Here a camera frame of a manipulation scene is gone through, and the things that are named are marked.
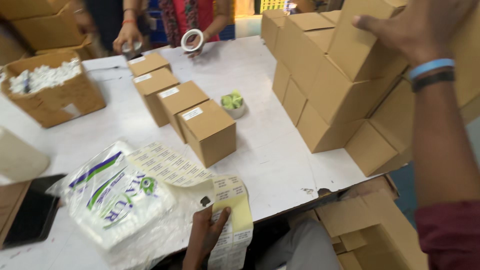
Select person's left hand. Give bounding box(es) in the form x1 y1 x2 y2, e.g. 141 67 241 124
182 205 232 270

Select black wristband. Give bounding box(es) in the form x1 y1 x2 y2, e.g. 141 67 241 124
411 70 456 93

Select heap of large brown cartons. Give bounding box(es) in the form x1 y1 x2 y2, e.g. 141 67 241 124
0 0 99 65

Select green plastic crate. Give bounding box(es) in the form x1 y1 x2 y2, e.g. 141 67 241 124
260 0 291 14

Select person's right hand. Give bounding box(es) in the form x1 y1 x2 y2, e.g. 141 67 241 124
352 0 478 69

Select plain brown carton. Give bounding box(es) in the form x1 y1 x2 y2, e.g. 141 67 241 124
328 0 409 83

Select white tape roll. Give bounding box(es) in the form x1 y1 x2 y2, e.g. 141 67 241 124
180 28 205 53

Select pale beige box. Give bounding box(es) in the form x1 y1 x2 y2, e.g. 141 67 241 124
0 127 51 184

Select clear tape roll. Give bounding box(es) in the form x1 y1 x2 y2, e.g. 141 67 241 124
121 40 143 58

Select labelled small cardboard box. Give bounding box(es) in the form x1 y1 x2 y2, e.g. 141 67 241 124
157 80 210 144
177 99 237 169
132 68 181 128
127 52 172 78

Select stack of unlabelled cardboard boxes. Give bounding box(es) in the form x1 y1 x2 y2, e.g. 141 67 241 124
260 9 415 178

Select person's grey trouser leg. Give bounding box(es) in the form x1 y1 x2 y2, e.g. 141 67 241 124
254 217 341 270

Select large tall brown carton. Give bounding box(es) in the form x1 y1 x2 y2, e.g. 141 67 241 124
448 0 480 126

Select white bowl with green pieces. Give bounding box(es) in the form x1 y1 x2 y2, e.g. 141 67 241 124
220 89 247 120

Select person's maroon sleeve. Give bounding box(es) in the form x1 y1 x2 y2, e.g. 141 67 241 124
415 200 480 270

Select flat brown cardboard sheet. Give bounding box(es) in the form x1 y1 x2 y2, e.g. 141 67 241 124
0 180 32 246

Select blue wristband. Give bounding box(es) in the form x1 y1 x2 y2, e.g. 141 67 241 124
409 58 456 80

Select yellow-backed label sheet strip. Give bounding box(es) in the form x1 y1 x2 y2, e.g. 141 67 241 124
125 141 254 270

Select black flat tablet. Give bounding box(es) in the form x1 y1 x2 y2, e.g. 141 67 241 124
2 173 67 250

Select open carton of white parts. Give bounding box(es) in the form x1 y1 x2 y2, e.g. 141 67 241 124
0 50 107 129

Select flattened cartons under table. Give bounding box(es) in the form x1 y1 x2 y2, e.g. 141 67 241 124
288 175 429 270

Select printed clear plastic bag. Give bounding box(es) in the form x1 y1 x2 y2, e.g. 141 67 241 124
46 140 215 270

